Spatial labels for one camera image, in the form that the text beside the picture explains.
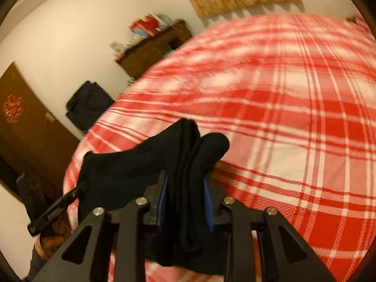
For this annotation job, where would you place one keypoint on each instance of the red toys on cabinet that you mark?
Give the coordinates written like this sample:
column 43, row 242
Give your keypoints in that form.
column 147, row 23

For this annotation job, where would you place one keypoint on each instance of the brown wooden door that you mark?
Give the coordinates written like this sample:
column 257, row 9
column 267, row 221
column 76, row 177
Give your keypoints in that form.
column 29, row 141

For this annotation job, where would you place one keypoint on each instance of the brown wooden cabinet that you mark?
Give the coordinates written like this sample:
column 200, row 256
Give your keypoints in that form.
column 147, row 55

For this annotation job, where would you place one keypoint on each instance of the black sock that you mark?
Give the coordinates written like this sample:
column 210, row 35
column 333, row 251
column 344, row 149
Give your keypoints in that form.
column 188, row 158

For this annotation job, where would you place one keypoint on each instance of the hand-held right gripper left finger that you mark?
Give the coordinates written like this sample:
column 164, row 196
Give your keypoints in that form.
column 163, row 202

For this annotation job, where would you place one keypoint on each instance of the red door ornament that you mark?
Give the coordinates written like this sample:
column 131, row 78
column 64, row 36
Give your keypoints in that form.
column 12, row 108

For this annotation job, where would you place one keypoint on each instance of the black suitcase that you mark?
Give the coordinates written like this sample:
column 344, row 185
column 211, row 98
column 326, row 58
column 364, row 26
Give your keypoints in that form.
column 88, row 102

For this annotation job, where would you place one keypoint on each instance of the red plaid blanket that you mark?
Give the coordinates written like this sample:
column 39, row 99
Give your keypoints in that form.
column 279, row 94

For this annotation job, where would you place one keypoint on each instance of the person's left hand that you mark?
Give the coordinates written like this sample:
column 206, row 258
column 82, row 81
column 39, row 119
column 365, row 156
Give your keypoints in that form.
column 51, row 245

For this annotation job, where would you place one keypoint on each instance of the person's left forearm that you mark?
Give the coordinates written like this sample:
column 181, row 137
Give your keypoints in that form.
column 36, row 265

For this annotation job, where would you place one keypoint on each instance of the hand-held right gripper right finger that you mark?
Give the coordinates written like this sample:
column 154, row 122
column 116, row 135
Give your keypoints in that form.
column 209, row 208

